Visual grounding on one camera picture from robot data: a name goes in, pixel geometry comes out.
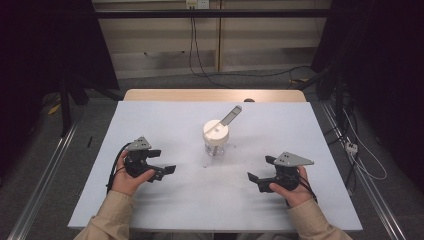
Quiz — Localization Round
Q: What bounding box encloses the white wall socket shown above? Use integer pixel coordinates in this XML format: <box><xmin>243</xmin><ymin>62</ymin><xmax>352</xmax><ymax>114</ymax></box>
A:
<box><xmin>185</xmin><ymin>0</ymin><xmax>210</xmax><ymax>10</ymax></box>

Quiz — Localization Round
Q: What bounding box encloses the black stand leg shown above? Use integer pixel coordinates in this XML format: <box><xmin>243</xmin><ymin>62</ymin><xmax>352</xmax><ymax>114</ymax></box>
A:
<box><xmin>293</xmin><ymin>66</ymin><xmax>334</xmax><ymax>92</ymax></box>

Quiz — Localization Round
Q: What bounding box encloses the white table cover board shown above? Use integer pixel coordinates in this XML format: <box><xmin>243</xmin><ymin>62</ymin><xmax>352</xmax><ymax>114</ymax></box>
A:
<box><xmin>67</xmin><ymin>100</ymin><xmax>364</xmax><ymax>233</ymax></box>

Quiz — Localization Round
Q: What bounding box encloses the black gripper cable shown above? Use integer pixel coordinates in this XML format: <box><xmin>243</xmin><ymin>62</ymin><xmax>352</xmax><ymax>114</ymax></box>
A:
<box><xmin>106</xmin><ymin>142</ymin><xmax>132</xmax><ymax>195</ymax></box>
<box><xmin>293</xmin><ymin>173</ymin><xmax>319</xmax><ymax>205</ymax></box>

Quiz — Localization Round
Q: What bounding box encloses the wooden table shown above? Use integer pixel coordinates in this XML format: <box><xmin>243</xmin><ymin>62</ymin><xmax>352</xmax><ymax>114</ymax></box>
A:
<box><xmin>123</xmin><ymin>88</ymin><xmax>307</xmax><ymax>103</ymax></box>

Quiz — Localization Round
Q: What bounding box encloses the aluminium floor rail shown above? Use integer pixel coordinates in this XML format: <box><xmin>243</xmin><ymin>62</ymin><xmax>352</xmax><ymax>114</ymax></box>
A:
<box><xmin>319</xmin><ymin>101</ymin><xmax>408</xmax><ymax>240</ymax></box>
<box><xmin>6</xmin><ymin>121</ymin><xmax>79</xmax><ymax>240</ymax></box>

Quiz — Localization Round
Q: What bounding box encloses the black horizontal bar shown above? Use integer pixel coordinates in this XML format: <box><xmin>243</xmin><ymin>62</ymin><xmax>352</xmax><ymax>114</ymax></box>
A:
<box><xmin>94</xmin><ymin>8</ymin><xmax>334</xmax><ymax>19</ymax></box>

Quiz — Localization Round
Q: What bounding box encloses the white cable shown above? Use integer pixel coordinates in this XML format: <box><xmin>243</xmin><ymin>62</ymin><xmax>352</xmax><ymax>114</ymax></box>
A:
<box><xmin>343</xmin><ymin>109</ymin><xmax>388</xmax><ymax>181</ymax></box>

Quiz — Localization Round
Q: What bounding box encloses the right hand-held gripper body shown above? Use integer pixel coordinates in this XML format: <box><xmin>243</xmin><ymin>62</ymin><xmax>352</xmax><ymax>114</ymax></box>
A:
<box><xmin>273</xmin><ymin>151</ymin><xmax>315</xmax><ymax>192</ymax></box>

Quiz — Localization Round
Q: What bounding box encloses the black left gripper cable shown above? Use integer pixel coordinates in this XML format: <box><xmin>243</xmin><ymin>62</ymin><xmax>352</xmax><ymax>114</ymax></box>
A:
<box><xmin>106</xmin><ymin>142</ymin><xmax>132</xmax><ymax>195</ymax></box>

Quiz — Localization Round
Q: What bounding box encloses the black metal stand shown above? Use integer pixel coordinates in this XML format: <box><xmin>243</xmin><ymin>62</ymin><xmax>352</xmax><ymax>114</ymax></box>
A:
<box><xmin>59</xmin><ymin>78</ymin><xmax>73</xmax><ymax>138</ymax></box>

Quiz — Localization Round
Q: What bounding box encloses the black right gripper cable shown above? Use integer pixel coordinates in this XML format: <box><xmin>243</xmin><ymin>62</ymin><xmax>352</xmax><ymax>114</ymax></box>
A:
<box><xmin>293</xmin><ymin>173</ymin><xmax>319</xmax><ymax>205</ymax></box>

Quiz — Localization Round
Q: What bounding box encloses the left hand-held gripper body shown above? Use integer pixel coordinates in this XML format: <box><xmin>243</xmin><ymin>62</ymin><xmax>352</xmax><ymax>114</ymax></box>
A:
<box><xmin>124</xmin><ymin>136</ymin><xmax>158</xmax><ymax>178</ymax></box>

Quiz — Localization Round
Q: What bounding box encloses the person's left hand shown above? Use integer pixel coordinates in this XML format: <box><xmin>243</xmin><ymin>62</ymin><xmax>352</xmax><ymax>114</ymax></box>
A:
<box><xmin>111</xmin><ymin>149</ymin><xmax>156</xmax><ymax>198</ymax></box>

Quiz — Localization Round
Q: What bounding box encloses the white power strip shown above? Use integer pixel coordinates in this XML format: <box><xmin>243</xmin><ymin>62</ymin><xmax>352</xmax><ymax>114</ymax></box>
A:
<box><xmin>345</xmin><ymin>141</ymin><xmax>359</xmax><ymax>156</ymax></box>

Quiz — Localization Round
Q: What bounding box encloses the clear jar with white lid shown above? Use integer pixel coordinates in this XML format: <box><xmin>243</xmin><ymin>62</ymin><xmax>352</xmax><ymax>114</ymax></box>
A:
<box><xmin>202</xmin><ymin>105</ymin><xmax>243</xmax><ymax>158</ymax></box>

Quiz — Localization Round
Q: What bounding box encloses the black curtain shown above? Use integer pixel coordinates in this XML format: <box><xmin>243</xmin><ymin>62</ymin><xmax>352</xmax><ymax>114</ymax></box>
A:
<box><xmin>0</xmin><ymin>0</ymin><xmax>120</xmax><ymax>174</ymax></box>
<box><xmin>311</xmin><ymin>0</ymin><xmax>424</xmax><ymax>193</ymax></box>

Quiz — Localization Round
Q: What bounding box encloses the person's right hand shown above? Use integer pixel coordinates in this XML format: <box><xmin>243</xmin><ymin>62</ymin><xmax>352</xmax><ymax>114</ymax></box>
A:
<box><xmin>268</xmin><ymin>165</ymin><xmax>315</xmax><ymax>209</ymax></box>

